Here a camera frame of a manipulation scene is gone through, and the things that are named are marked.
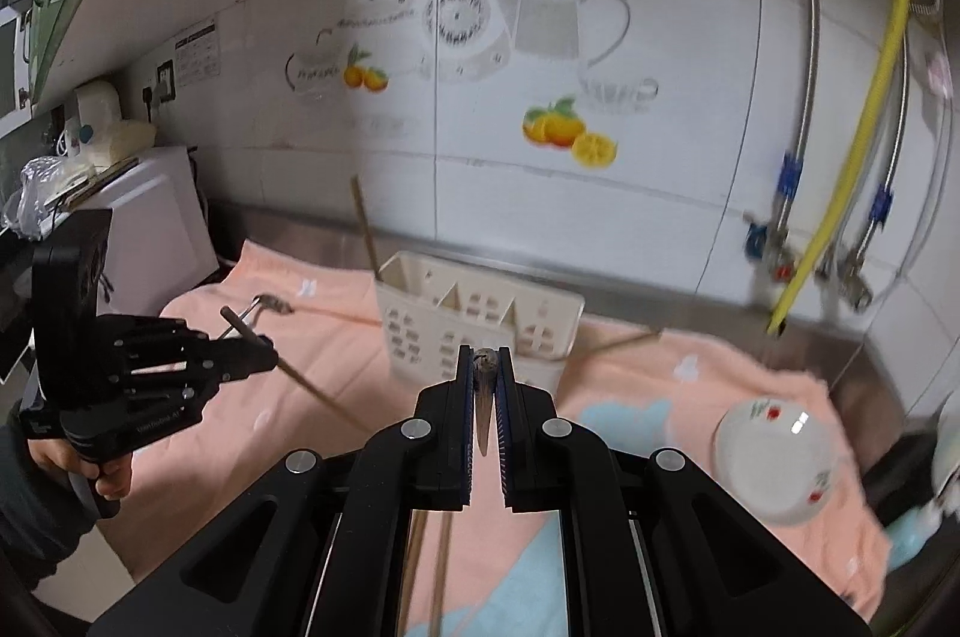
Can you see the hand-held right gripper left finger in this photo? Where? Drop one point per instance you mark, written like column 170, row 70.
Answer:
column 466, row 434

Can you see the metal spoon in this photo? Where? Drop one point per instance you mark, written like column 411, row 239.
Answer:
column 274, row 305

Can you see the metal water valve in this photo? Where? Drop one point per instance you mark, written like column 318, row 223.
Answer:
column 769, row 247
column 851, row 280

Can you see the clear plastic bag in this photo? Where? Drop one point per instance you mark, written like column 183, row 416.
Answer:
column 34, row 194

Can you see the person's left forearm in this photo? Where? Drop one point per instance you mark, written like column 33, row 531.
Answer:
column 34, row 517

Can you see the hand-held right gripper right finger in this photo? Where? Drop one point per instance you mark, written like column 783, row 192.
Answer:
column 505, row 434

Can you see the white microwave oven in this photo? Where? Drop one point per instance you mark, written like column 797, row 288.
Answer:
column 165, row 217

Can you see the light blue bottle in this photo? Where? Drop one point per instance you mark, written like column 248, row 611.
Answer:
column 911, row 536

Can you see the brown wooden chopstick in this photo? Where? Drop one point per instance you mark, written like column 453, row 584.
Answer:
column 486, row 397
column 319, row 395
column 366, row 232

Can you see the wall power outlet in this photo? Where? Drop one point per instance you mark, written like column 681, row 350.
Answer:
column 166, row 80

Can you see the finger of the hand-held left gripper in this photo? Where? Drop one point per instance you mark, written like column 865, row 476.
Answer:
column 169, row 393
column 225, row 355

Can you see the white floral dish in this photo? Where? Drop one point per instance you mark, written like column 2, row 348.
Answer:
column 772, row 464

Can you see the cream plastic utensil holder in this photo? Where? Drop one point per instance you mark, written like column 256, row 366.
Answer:
column 420, row 337

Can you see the white plastic brush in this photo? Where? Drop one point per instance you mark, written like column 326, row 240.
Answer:
column 946, row 449

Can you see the white wall label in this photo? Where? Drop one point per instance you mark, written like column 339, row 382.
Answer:
column 198, row 51

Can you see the white plastic appliance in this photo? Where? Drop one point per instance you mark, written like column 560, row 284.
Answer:
column 101, row 119

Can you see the person's left hand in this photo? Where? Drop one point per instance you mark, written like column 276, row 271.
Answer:
column 112, row 479

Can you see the pink wall label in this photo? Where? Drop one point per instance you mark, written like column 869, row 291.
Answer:
column 939, row 74

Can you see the peach printed towel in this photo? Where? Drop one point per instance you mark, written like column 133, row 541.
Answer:
column 262, row 427

